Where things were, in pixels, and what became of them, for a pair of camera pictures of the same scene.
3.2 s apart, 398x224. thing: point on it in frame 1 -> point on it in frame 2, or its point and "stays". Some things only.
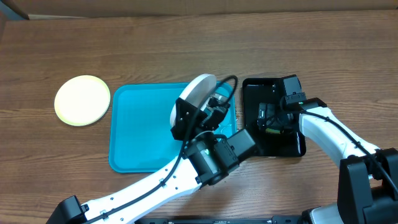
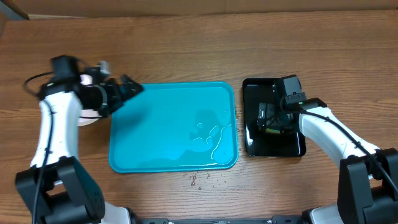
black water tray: [290, 143] stays
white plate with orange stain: [197, 93] -> [87, 116]
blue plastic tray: [140, 128] stays
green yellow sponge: [272, 131] stays
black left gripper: [182, 121] -> [118, 96]
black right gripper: [265, 116] stays
